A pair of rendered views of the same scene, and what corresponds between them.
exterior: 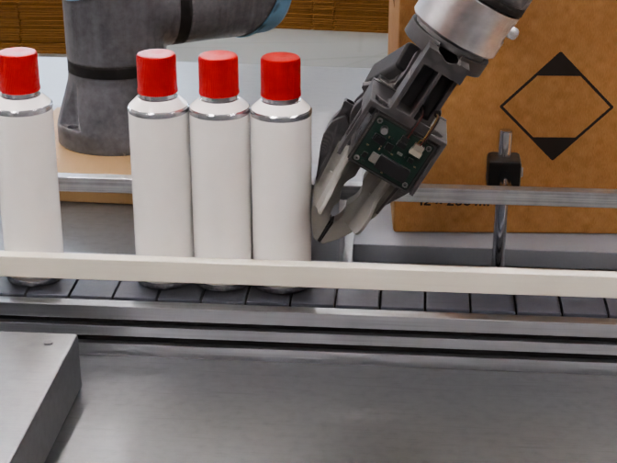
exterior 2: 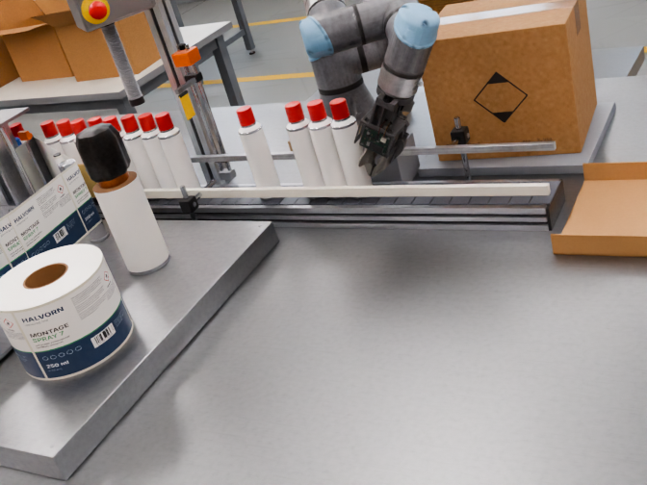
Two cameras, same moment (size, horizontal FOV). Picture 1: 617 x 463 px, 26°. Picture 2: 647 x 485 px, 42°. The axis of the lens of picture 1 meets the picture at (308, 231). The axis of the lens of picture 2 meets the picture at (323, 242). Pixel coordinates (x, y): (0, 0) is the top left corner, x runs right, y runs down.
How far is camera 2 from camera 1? 0.77 m
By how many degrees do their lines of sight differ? 28
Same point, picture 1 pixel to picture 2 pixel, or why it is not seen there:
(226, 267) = (330, 190)
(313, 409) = (358, 249)
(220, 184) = (323, 156)
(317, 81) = not seen: hidden behind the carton
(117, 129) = not seen: hidden behind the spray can
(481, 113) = (465, 104)
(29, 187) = (256, 162)
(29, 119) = (250, 136)
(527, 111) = (486, 101)
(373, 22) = not seen: outside the picture
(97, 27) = (323, 72)
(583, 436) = (457, 259)
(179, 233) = (315, 176)
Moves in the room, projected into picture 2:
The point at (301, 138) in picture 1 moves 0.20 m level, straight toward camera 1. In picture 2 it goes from (349, 134) to (312, 184)
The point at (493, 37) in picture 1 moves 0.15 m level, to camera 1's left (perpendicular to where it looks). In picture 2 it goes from (405, 89) to (329, 97)
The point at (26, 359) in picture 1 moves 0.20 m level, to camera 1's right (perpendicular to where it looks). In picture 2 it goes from (248, 233) to (338, 230)
